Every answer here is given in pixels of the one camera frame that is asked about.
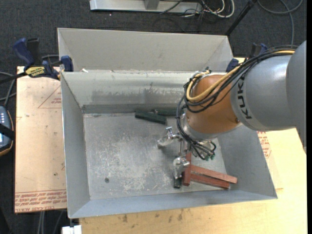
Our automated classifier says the grey metal bin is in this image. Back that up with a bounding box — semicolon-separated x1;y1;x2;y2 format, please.
57;27;278;219

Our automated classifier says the brown cardboard board red print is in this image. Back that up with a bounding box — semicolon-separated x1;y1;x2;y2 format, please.
14;66;272;214

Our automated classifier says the red-brown flat block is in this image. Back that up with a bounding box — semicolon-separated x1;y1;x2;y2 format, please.
191;165;238;185
182;152;193;187
190;173;231;190

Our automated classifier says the dark green flat block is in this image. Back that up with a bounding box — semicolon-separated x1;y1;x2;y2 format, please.
155;108;182;117
135;109;168;125

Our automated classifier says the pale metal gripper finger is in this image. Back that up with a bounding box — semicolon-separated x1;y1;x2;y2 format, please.
172;155;191;189
156;127;182;149

